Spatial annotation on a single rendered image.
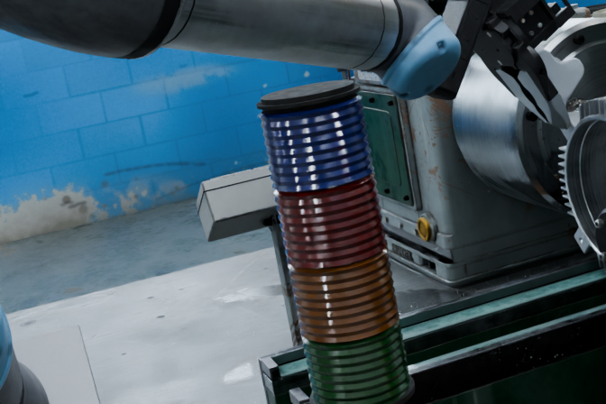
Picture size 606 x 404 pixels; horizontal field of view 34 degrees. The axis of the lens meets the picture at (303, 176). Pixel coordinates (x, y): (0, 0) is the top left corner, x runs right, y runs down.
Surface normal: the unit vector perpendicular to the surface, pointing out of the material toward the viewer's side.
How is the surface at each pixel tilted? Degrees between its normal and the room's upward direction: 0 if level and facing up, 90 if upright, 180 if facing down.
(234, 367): 0
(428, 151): 90
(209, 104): 90
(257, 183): 60
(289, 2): 90
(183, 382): 0
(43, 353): 47
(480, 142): 96
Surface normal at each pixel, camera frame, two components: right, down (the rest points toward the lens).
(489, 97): -0.92, -0.18
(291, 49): 0.47, 0.81
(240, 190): 0.18, -0.37
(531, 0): 0.32, 0.13
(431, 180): -0.93, 0.22
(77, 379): 0.11, -0.56
